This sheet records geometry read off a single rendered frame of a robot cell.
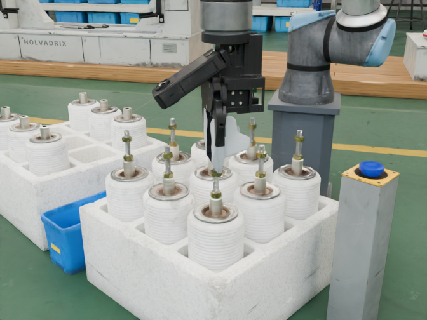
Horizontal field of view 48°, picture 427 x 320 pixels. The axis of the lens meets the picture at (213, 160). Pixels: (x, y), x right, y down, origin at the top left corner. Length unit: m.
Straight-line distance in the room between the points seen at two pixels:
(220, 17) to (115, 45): 2.39
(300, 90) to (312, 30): 0.15
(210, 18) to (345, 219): 0.41
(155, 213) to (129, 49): 2.23
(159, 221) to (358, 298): 0.38
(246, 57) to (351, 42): 0.54
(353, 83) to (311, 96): 1.43
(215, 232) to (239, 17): 0.33
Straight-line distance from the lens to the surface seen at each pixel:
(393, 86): 2.71
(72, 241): 1.09
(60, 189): 1.19
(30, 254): 1.24
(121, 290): 0.99
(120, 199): 0.94
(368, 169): 0.82
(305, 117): 1.28
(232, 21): 0.68
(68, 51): 3.22
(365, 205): 0.82
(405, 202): 1.50
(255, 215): 0.86
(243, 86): 0.70
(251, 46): 0.72
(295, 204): 0.95
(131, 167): 0.95
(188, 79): 0.69
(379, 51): 1.21
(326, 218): 0.97
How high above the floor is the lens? 0.63
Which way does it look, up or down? 22 degrees down
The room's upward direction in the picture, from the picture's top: straight up
